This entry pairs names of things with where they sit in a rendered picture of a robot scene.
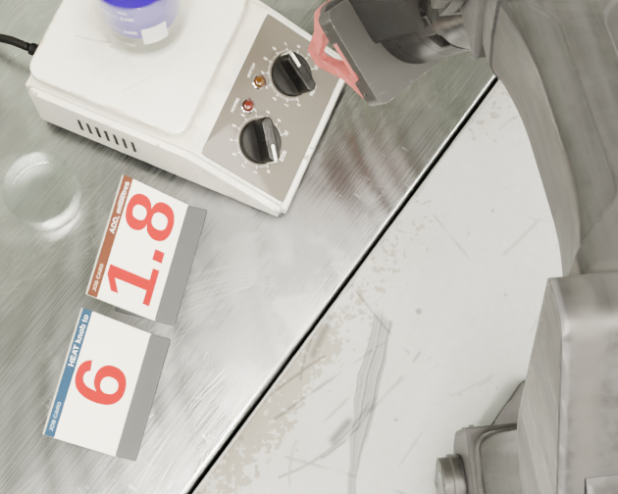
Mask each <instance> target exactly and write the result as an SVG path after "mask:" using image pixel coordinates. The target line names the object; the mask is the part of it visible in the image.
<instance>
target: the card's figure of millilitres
mask: <svg viewBox="0 0 618 494"><path fill-rule="evenodd" d="M180 206H181V205H180V204H178V203H175V202H173V201H171V200H169V199H167V198H165V197H163V196H161V195H158V194H156V193H154V192H152V191H150V190H148V189H146V188H144V187H141V186H139V185H137V184H135V183H132V184H131V187H130V191H129V196H128V199H127V202H126V205H125V208H124V212H123V215H122V218H121V221H120V225H119V228H118V231H117V235H116V238H115V241H114V244H113V248H112V251H111V254H110V258H109V261H108V264H107V267H106V270H105V273H104V276H103V280H102V283H101V286H100V290H99V293H98V294H99V295H102V296H104V297H107V298H109V299H112V300H114V301H117V302H119V303H122V304H124V305H127V306H129V307H132V308H134V309H137V310H139V311H141V312H144V313H146V314H150V311H151V307H152V304H153V300H154V297H155V293H156V290H157V287H158V283H159V280H160V276H161V273H162V269H163V266H164V264H165V260H166V257H167V253H168V250H169V246H170V243H171V239H172V236H173V233H174V229H175V226H176V222H177V219H178V215H179V212H180Z"/></svg>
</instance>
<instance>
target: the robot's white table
mask: <svg viewBox="0 0 618 494"><path fill-rule="evenodd" d="M559 276H562V265H561V257H560V250H559V244H558V239H557V234H556V230H555V226H554V222H553V218H552V215H551V211H550V209H549V206H548V202H547V199H546V196H545V192H544V189H543V186H542V182H541V177H540V173H539V170H538V167H537V163H536V160H535V157H534V153H533V150H532V147H531V143H530V140H529V137H528V134H527V132H526V130H525V127H524V125H523V122H522V120H521V118H520V115H519V113H518V111H517V109H516V107H515V105H514V103H513V101H512V99H511V97H510V95H509V94H508V92H507V90H506V88H505V87H504V85H503V84H502V82H501V80H499V79H498V80H497V82H496V83H495V84H494V86H493V87H492V88H491V90H490V91H489V93H488V94H487V95H486V97H485V98H484V99H483V101H482V102H481V104H480V105H479V106H478V108H477V109H476V110H475V112H474V113H473V114H472V116H471V117H470V118H469V120H468V121H467V122H466V123H465V124H464V125H463V127H462V128H461V130H460V131H459V132H458V134H457V135H456V136H455V138H454V139H453V140H452V142H451V143H450V144H449V146H448V147H447V148H446V150H445V151H444V153H443V154H442V155H441V157H440V158H439V159H438V161H437V162H436V164H435V165H434V166H433V168H432V169H431V170H430V172H429V173H428V175H427V176H426V177H425V179H424V180H423V181H422V183H421V184H420V185H419V187H418V188H417V189H416V191H415V192H414V193H413V195H412V196H411V197H410V199H409V200H408V202H407V203H406V204H405V206H404V207H403V208H402V210H401V211H400V212H399V214H398V215H397V216H396V218H395V219H394V220H393V222H392V223H391V225H390V226H389V227H388V229H387V230H386V232H385V233H384V234H383V236H382V237H381V238H380V240H379V241H378V242H377V244H376V245H375V247H374V248H373V249H372V251H371V252H370V253H369V255H368V256H367V257H366V259H365V260H364V261H363V263H362V264H361V265H360V267H359V268H358V270H357V271H356V272H355V274H354V275H353V276H352V277H351V278H350V279H349V281H348V282H347V283H346V285H345V286H344V287H343V289H342V290H341V291H340V293H339V294H338V296H337V297H336V298H335V300H334V301H333V303H332V304H331V305H330V307H329V308H328V309H327V311H326V312H325V313H324V315H323V316H322V318H321V319H320V320H319V322H318V323H317V324H316V326H315V327H314V328H313V330H312V331H311V332H310V334H309V335H308V336H307V338H306V339H305V341H304V342H303V343H302V345H301V346H300V347H299V349H298V350H297V351H296V353H295V354H294V355H293V357H292V358H291V359H290V361H289V362H288V364H287V365H286V366H285V368H284V369H283V371H282V372H281V373H280V375H279V376H278V377H277V379H276V380H275V381H274V383H273V384H272V385H271V387H270V388H269V390H268V391H267V392H266V394H265V395H264V396H263V398H262V399H261V400H260V402H259V403H258V404H257V406H256V407H255V408H254V410H253V411H252V413H251V414H250V415H249V417H248V418H247V419H246V421H245V422H244V423H243V425H242V426H241V427H240V429H239V430H238V431H237V433H236V434H235V436H234V437H233V438H232V440H231V441H230V443H229V444H228V445H227V447H226V448H225V449H224V451H223V452H222V453H221V455H220V456H219V457H218V459H217V460H216V462H215V463H214V464H213V465H212V466H211V467H210V469H209V470H208V471H207V473H206V474H205V475H204V477H203V478H202V479H201V481H200V482H199V484H198V485H197V486H196V488H195V489H194V490H193V492H192V493H191V494H437V490H436V486H435V475H436V461H437V458H442V457H445V456H446V454H453V444H454V435H455V432H456V431H457V430H460V429H462V427H469V425H470V424H473V425H474V426H484V425H491V424H492V423H493V421H494V420H495V418H496V417H497V415H498V414H499V412H500V411H501V409H502V408H503V406H504V405H505V404H506V402H507V401H508V399H509V398H510V396H511V395H512V393H513V392H514V390H515V389H516V387H517V386H518V385H519V384H520V383H521V382H522V381H523V380H525V379H526V375H527V371H528V366H529V362H530V358H531V353H532V349H533V344H534V340H535V335H536V331H537V326H538V321H539V317H540V312H541V304H542V299H543V295H544V291H545V287H546V282H547V279H548V278H549V277H559Z"/></svg>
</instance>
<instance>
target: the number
mask: <svg viewBox="0 0 618 494"><path fill-rule="evenodd" d="M142 336H143V334H140V333H137V332H135V331H132V330H130V329H127V328H124V327H122V326H119V325H116V324H114V323H111V322H109V321H104V320H102V319H99V318H97V317H95V316H91V318H90V322H89V325H88V328H87V332H86V334H85V337H84V340H83V344H82V347H81V350H80V354H79V357H78V360H77V366H76V369H75V372H74V376H73V379H72V382H71V385H70V389H69V392H68V395H67V399H66V402H65V405H64V409H63V412H62V414H61V417H60V421H59V424H58V427H57V431H56V434H58V435H61V436H65V437H68V438H71V439H74V440H77V441H80V442H83V443H87V444H90V445H93V446H96V447H100V448H103V449H106V450H109V451H110V447H111V444H112V441H113V437H114V434H115V430H116V427H117V423H118V420H119V417H120V413H121V410H122V406H123V403H124V400H125V397H126V394H127V390H128V387H129V381H130V377H131V374H132V371H133V367H134V364H135V360H136V357H137V353H138V350H139V347H140V343H141V340H142Z"/></svg>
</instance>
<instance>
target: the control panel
mask: <svg viewBox="0 0 618 494"><path fill-rule="evenodd" d="M309 44H310V41H309V40H307V39H306V38H304V37H303V36H301V35H300V34H298V33H297V32H295V31H294V30H293V29H291V28H290V27H288V26H287V25H285V24H283V23H282V22H280V21H279V20H277V19H276V18H274V17H273V16H271V15H269V14H268V15H267V16H266V18H265V20H264V21H263V23H262V25H261V27H260V29H259V31H258V33H257V36H256V38H255V40H254V42H253V44H252V46H251V48H250V50H249V52H248V54H247V57H246V59H245V61H244V63H243V65H242V67H241V69H240V71H239V73H238V76H237V78H236V80H235V82H234V84H233V86H232V89H231V91H230V93H229V96H228V98H227V100H226V102H225V104H224V106H223V108H222V110H221V112H220V114H219V116H218V118H217V120H216V122H215V124H214V126H213V128H212V130H211V132H210V135H209V137H208V139H207V141H206V143H205V145H204V147H203V149H202V153H201V154H202V155H204V156H205V157H206V158H208V159H210V160H211V161H213V162H215V163H216V164H218V165H220V166H221V167H223V168H225V169H226V170H228V171H230V172H231V173H234V174H235V175H237V176H239V177H240V178H242V179H244V180H245V181H247V182H249V183H250V184H252V185H254V186H255V187H257V188H259V189H260V190H262V191H264V192H265V193H267V194H269V195H270V196H272V197H274V198H275V199H277V200H279V201H281V202H283V201H284V199H285V197H286V195H287V193H288V190H289V188H290V187H291V185H292V183H293V180H294V178H295V176H296V174H297V172H298V169H299V167H300V165H301V163H302V160H303V158H304V156H305V154H306V152H307V149H308V147H309V145H310V143H311V140H312V138H313V136H314V134H315V132H316V129H317V127H318V125H319V123H320V121H321V118H322V116H323V114H324V112H325V110H326V108H327V106H328V104H329V102H330V99H331V97H332V95H333V93H334V90H335V87H336V85H337V83H338V80H339V77H337V76H335V75H333V74H330V73H328V72H326V71H324V70H322V69H320V68H318V67H317V66H316V64H315V62H314V61H313V59H312V58H311V56H310V54H309V53H308V47H309ZM289 51H293V52H296V53H297V54H299V55H301V56H302V57H303V58H304V59H305V60H306V61H307V62H308V64H309V66H310V68H311V72H312V78H313V79H314V81H315V83H316V87H315V89H314V90H313V91H310V92H307V93H303V94H302V95H299V96H296V97H289V96H285V95H283V94H281V93H280V92H279V91H278V90H277V89H276V87H275V86H274V83H273V80H272V66H273V63H274V62H275V60H276V59H277V58H278V57H279V56H280V55H282V54H283V53H286V52H289ZM256 76H262V77H263V78H264V80H265V83H264V85H263V86H262V87H258V86H256V84H255V82H254V79H255V77H256ZM246 100H250V101H251V102H252V103H253V109H252V110H251V111H249V112H247V111H245V110H244V108H243V102H244V101H246ZM265 117H268V118H270V119H271V120H272V121H273V125H274V126H275V127H276V128H277V129H278V131H279V133H280V135H281V139H282V147H281V151H280V157H279V159H278V160H277V161H276V162H275V163H271V164H255V163H253V162H251V161H249V160H248V159H247V158H246V157H245V156H244V154H243V153H242V151H241V148H240V143H239V138H240V134H241V131H242V129H243V128H244V127H245V126H246V125H247V124H248V123H249V122H251V121H254V120H258V119H261V118H265Z"/></svg>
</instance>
